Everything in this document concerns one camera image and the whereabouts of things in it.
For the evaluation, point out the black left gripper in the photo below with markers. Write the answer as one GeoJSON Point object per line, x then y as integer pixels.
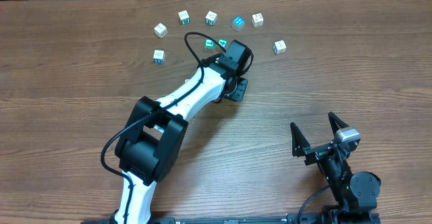
{"type": "Point", "coordinates": [238, 91]}

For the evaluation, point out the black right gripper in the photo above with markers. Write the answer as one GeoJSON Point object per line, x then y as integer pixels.
{"type": "Point", "coordinates": [322, 150]}

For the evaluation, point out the green top block number 4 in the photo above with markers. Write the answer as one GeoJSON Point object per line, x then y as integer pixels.
{"type": "Point", "coordinates": [223, 43]}

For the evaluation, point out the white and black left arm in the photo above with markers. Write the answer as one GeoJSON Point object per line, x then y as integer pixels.
{"type": "Point", "coordinates": [155, 130]}

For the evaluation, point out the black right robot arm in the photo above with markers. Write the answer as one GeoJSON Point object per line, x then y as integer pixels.
{"type": "Point", "coordinates": [355, 194]}

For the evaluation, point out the green top block letter L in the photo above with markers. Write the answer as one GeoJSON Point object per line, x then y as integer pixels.
{"type": "Point", "coordinates": [209, 45]}

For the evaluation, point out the blue top wooden block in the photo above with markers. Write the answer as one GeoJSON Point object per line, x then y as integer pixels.
{"type": "Point", "coordinates": [238, 23]}

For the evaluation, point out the wooden block teal side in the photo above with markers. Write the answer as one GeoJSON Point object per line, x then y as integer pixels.
{"type": "Point", "coordinates": [211, 18]}

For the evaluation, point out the wooden block blue side right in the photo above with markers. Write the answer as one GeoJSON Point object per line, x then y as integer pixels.
{"type": "Point", "coordinates": [279, 47]}

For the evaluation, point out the wooden block blue side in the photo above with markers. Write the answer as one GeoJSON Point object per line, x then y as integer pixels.
{"type": "Point", "coordinates": [159, 56]}
{"type": "Point", "coordinates": [279, 47]}

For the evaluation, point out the wooden block black drawing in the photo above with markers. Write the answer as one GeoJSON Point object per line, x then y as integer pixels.
{"type": "Point", "coordinates": [257, 20]}

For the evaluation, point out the wooden block green letter side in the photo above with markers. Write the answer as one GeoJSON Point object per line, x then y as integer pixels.
{"type": "Point", "coordinates": [184, 17]}

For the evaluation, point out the wooden block blue side left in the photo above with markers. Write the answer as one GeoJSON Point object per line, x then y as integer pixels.
{"type": "Point", "coordinates": [159, 56]}

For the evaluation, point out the plain wooden block far left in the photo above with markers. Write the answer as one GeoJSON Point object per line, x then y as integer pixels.
{"type": "Point", "coordinates": [160, 30]}

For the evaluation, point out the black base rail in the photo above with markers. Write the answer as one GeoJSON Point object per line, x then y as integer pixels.
{"type": "Point", "coordinates": [233, 220]}

